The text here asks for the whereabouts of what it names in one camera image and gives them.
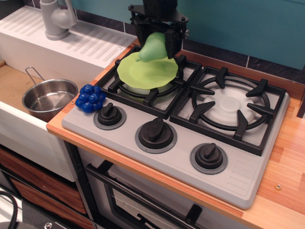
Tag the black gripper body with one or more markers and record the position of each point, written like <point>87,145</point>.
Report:
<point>163,15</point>

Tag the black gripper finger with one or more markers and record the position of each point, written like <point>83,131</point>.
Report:
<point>173,41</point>
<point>143,31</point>

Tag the green toy pear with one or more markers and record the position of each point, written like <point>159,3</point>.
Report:
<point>153,49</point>

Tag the light green plate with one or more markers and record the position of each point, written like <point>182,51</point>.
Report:
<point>146,75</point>

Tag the blue toy blueberry cluster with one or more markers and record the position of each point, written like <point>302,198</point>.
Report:
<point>90,99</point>

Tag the white toy sink unit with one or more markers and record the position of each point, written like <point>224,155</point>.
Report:
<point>26,53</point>

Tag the stainless steel pot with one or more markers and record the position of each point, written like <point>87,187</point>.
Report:
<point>46,99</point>

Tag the black right burner grate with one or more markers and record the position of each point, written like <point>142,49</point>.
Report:
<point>232,109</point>

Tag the black burner grate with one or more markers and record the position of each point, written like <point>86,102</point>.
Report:
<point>157,101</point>
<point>232,109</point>

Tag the black left burner grate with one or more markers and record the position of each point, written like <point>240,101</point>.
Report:
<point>157,101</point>

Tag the grey toy faucet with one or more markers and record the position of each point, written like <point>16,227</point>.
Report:
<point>57,21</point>

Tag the black left stove knob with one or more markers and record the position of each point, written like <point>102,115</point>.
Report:
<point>110,117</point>

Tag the black stove knob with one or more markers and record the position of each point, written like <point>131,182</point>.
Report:
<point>110,117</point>
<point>156,136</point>
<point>209,159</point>

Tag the grey toy stove top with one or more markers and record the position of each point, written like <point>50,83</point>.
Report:
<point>237,184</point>

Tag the black middle stove knob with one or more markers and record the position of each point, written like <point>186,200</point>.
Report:
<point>156,136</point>

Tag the black right stove knob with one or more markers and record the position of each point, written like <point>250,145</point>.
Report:
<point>209,159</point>

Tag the toy oven door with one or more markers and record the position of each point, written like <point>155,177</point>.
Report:
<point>178,204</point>

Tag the wooden drawer front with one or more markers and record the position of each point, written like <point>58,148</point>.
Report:
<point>45,189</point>

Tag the black oven door handle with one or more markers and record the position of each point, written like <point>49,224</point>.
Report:
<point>135,207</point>

